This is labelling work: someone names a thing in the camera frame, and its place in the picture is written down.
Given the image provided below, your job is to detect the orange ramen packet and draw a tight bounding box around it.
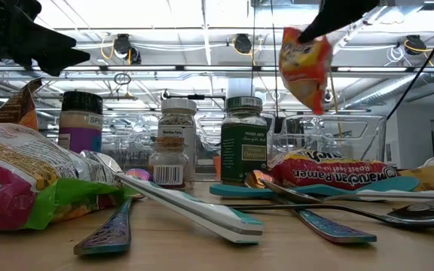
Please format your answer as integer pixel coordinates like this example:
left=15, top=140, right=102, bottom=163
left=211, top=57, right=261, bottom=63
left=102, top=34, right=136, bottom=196
left=278, top=26, right=334, bottom=116

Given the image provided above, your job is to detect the brown seasoning sachet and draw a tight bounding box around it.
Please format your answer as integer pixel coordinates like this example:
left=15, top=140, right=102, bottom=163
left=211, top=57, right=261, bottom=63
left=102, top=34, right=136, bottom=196
left=0, top=78, right=44, bottom=132

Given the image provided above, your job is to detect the purple label spice jar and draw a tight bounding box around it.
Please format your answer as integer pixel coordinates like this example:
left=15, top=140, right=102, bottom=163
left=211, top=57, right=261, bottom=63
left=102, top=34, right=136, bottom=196
left=57, top=90, right=104, bottom=154

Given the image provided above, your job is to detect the multicolour ramen packet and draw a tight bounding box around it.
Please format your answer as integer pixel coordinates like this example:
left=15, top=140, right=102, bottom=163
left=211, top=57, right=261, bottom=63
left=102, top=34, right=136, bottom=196
left=0, top=122, right=130, bottom=231

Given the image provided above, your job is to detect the white lid spice jar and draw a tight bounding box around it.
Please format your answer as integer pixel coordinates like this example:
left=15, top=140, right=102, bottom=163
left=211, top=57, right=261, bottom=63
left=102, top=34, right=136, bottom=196
left=157, top=98, right=198, bottom=189

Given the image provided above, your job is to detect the red Maruchan ramen packet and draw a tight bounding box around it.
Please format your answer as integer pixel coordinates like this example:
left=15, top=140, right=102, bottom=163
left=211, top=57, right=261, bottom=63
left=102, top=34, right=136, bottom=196
left=268, top=149, right=399, bottom=191

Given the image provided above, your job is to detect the green oregano jar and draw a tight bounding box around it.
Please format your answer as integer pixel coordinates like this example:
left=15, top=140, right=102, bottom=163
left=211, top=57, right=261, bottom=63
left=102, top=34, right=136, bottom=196
left=220, top=96, right=268, bottom=187

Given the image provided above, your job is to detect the small cork stoppered jar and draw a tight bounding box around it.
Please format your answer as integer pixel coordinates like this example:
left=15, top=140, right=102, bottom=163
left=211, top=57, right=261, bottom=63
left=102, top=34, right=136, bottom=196
left=148, top=135, right=191, bottom=190

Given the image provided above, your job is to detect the teal plastic spoon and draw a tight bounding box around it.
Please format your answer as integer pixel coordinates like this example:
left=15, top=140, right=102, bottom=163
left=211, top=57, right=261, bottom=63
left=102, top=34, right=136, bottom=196
left=209, top=175, right=422, bottom=199

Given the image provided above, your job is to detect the iridescent spoon patterned blue handle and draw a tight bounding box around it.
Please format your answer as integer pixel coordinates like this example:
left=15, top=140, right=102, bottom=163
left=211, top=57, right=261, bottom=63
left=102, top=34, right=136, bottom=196
left=243, top=169, right=377, bottom=244
left=73, top=168, right=154, bottom=257

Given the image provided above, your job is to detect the dark metal spoon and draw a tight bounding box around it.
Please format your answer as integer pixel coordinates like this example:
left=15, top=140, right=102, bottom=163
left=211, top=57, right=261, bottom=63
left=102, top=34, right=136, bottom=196
left=220, top=199, right=434, bottom=230

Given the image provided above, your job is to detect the long ceiling light bar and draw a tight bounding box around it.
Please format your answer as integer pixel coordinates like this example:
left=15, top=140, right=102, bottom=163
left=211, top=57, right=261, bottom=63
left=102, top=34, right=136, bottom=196
left=0, top=64, right=434, bottom=73

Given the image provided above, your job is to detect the black hanging cable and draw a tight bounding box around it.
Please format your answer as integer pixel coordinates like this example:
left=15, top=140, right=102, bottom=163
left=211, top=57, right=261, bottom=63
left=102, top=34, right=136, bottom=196
left=250, top=0, right=256, bottom=97
left=269, top=0, right=280, bottom=117

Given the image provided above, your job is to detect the black ceiling cable reel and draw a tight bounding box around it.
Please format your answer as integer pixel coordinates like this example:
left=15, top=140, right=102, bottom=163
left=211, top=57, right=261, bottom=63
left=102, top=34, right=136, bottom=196
left=234, top=33, right=253, bottom=54
left=113, top=33, right=142, bottom=65
left=404, top=34, right=428, bottom=56

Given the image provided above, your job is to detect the yellow hanging cable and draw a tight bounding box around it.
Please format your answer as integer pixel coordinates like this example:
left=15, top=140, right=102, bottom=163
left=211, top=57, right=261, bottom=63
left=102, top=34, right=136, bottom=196
left=328, top=71, right=343, bottom=139

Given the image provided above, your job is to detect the silver ventilation duct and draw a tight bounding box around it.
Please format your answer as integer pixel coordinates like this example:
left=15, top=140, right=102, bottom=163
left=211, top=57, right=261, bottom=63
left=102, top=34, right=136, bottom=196
left=343, top=71, right=434, bottom=111

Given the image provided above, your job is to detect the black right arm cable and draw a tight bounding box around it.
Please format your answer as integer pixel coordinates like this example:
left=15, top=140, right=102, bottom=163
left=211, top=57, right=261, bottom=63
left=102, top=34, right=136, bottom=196
left=386, top=9, right=434, bottom=121

